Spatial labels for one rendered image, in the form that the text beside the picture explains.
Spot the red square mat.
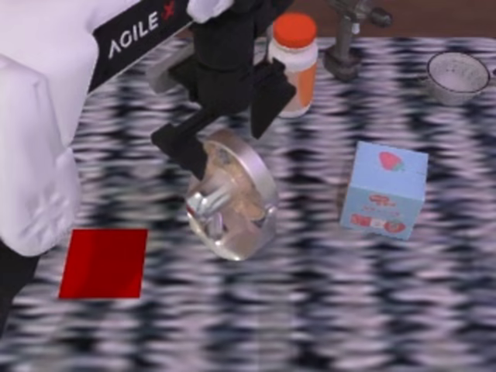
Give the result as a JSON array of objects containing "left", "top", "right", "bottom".
[{"left": 57, "top": 228, "right": 149, "bottom": 300}]

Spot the orange lidded plastic jar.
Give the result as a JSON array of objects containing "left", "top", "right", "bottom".
[{"left": 266, "top": 12, "right": 319, "bottom": 119}]

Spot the grey metal clamp stand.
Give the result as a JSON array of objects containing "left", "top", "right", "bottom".
[{"left": 322, "top": 0, "right": 392, "bottom": 81}]

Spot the blue strawberry carton box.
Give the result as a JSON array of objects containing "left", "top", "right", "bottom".
[{"left": 339, "top": 140, "right": 429, "bottom": 241}]

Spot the speckled white ceramic bowl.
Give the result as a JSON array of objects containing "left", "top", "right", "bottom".
[{"left": 425, "top": 51, "right": 492, "bottom": 107}]

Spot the black and white patterned tablecloth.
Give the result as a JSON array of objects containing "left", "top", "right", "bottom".
[{"left": 0, "top": 36, "right": 496, "bottom": 372}]

